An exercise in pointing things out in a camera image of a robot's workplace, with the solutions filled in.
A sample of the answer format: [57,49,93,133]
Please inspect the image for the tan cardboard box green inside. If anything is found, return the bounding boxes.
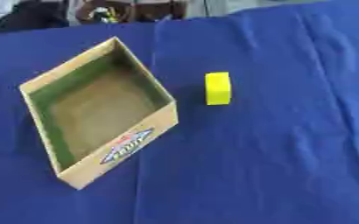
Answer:
[17,36,181,191]

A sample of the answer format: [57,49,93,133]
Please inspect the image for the yellow rectangular block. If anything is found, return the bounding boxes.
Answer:
[204,71,234,106]

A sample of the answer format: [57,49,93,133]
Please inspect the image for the black bag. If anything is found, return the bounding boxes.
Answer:
[0,0,73,34]

